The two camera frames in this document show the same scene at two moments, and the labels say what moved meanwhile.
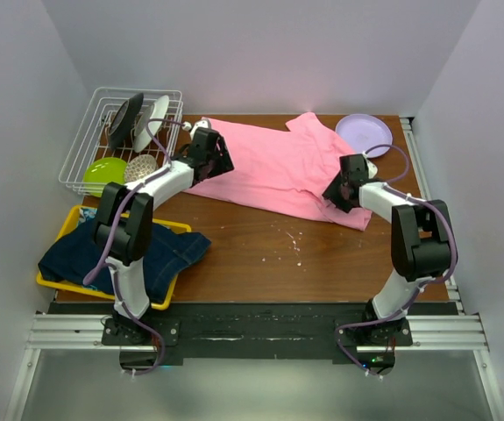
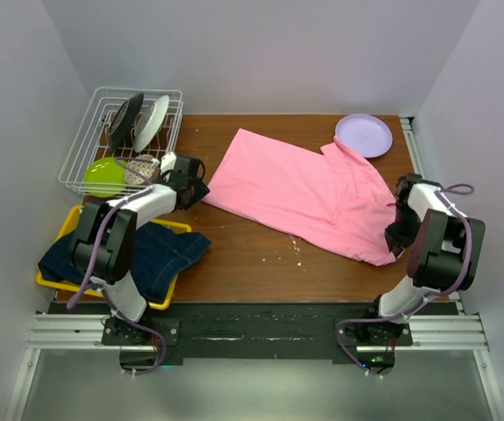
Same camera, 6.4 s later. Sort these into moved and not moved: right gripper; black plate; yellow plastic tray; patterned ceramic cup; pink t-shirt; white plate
Moved: pink t-shirt; right gripper
Not moved: yellow plastic tray; white plate; patterned ceramic cup; black plate
